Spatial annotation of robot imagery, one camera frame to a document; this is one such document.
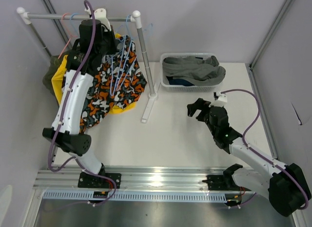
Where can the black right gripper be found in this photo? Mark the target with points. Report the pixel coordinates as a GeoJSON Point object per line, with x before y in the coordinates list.
{"type": "Point", "coordinates": [200, 104]}

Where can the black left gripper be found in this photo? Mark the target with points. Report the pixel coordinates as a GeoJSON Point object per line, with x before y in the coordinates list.
{"type": "Point", "coordinates": [114, 48]}

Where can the orange black patterned shorts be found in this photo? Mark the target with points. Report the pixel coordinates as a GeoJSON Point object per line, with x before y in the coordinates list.
{"type": "Point", "coordinates": [98, 101]}

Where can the grey shorts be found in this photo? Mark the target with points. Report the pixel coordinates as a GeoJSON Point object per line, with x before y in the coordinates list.
{"type": "Point", "coordinates": [196, 70]}

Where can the navy blue shorts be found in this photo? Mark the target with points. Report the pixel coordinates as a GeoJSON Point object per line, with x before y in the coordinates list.
{"type": "Point", "coordinates": [181, 82]}

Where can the blue hanger of grey shorts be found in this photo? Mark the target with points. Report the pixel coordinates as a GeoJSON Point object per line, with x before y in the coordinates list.
{"type": "Point", "coordinates": [125, 59]}

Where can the blue hanger of patterned shorts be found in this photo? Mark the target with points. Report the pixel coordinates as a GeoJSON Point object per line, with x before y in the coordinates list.
{"type": "Point", "coordinates": [114, 79]}

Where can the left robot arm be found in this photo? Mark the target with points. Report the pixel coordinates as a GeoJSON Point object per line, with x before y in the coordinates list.
{"type": "Point", "coordinates": [96, 40]}

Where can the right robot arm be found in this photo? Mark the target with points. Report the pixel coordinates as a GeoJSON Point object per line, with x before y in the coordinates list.
{"type": "Point", "coordinates": [283, 185]}

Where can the pink hanger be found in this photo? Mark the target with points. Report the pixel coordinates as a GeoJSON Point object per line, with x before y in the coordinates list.
{"type": "Point", "coordinates": [68, 32]}

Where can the blue hanger of yellow shorts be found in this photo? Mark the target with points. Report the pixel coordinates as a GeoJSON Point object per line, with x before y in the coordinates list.
{"type": "Point", "coordinates": [72, 23]}

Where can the olive green shorts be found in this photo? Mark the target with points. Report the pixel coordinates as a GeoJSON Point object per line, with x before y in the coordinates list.
{"type": "Point", "coordinates": [47, 78]}

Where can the yellow shorts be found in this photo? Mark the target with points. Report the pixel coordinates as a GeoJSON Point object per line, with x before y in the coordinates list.
{"type": "Point", "coordinates": [57, 83]}

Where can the white plastic basket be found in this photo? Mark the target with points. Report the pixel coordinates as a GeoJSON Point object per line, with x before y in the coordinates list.
{"type": "Point", "coordinates": [178, 88]}

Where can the metal clothes rack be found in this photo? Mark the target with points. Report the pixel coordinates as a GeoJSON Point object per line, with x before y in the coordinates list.
{"type": "Point", "coordinates": [134, 18]}

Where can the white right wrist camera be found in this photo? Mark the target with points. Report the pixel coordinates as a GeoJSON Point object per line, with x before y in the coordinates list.
{"type": "Point", "coordinates": [220, 100]}

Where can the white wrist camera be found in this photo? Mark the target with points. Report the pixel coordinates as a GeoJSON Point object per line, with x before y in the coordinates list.
{"type": "Point", "coordinates": [101, 15]}
{"type": "Point", "coordinates": [220, 100]}

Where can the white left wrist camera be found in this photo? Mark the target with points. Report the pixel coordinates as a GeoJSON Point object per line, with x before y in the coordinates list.
{"type": "Point", "coordinates": [101, 15]}

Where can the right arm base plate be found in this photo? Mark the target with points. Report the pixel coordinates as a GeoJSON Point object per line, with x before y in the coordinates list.
{"type": "Point", "coordinates": [219, 183]}

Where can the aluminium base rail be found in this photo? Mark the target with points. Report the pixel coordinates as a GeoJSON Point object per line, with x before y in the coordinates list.
{"type": "Point", "coordinates": [152, 179]}

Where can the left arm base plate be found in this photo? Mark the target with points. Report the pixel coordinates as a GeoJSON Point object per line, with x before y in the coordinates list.
{"type": "Point", "coordinates": [90, 181]}

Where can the white slotted cable duct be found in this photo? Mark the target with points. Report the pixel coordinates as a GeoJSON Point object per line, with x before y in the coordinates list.
{"type": "Point", "coordinates": [137, 196]}

